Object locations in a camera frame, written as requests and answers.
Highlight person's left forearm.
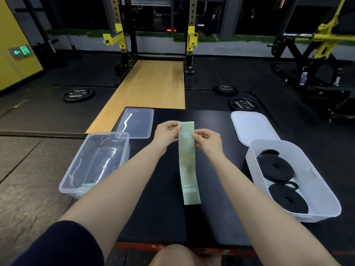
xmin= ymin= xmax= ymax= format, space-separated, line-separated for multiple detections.
xmin=60 ymin=141 xmax=164 ymax=261

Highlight yellow black squat rack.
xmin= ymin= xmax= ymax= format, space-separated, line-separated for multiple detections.
xmin=102 ymin=0 xmax=200 ymax=89

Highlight clear plastic container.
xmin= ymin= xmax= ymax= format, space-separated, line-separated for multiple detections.
xmin=58 ymin=132 xmax=130 ymax=199

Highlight dark navy shirt sleeve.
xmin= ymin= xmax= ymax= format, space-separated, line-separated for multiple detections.
xmin=11 ymin=221 xmax=105 ymax=266

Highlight black weight plate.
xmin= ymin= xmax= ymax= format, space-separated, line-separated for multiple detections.
xmin=213 ymin=85 xmax=239 ymax=96
xmin=229 ymin=96 xmax=258 ymax=112
xmin=62 ymin=87 xmax=94 ymax=103

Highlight thin black resistance band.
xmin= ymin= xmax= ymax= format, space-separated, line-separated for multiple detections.
xmin=268 ymin=181 xmax=309 ymax=215

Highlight yellow black exercise machine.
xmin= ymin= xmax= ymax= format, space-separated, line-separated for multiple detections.
xmin=267 ymin=0 xmax=355 ymax=122

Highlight wide black resistance band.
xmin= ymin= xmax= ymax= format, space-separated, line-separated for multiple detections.
xmin=256 ymin=149 xmax=295 ymax=183

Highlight black plyo platform red side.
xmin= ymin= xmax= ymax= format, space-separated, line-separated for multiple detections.
xmin=109 ymin=108 xmax=355 ymax=257

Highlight white plastic bin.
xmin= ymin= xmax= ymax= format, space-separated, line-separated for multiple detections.
xmin=246 ymin=139 xmax=342 ymax=224

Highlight green exit sign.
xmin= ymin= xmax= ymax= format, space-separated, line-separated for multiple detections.
xmin=8 ymin=44 xmax=33 ymax=60

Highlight grey window blind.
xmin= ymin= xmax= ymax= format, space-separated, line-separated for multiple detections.
xmin=130 ymin=0 xmax=171 ymax=6

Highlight person's left hand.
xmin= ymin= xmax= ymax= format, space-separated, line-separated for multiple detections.
xmin=153 ymin=120 xmax=182 ymax=157

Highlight white plastic lid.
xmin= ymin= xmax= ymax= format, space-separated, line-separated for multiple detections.
xmin=230 ymin=111 xmax=281 ymax=148

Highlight person's right forearm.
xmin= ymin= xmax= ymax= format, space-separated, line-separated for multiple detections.
xmin=210 ymin=155 xmax=340 ymax=266

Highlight wooden lifting platform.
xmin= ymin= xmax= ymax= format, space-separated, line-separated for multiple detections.
xmin=86 ymin=60 xmax=186 ymax=134

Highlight person's right hand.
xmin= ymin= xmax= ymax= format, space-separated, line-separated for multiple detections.
xmin=192 ymin=129 xmax=225 ymax=164

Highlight clear plastic lid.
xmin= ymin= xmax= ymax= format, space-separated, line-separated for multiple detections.
xmin=118 ymin=108 xmax=155 ymax=139

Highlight person's left leg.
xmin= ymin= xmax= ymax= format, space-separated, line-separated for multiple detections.
xmin=149 ymin=244 xmax=222 ymax=266

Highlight black upright bar holder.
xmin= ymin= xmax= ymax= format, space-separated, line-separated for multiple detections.
xmin=66 ymin=34 xmax=84 ymax=59

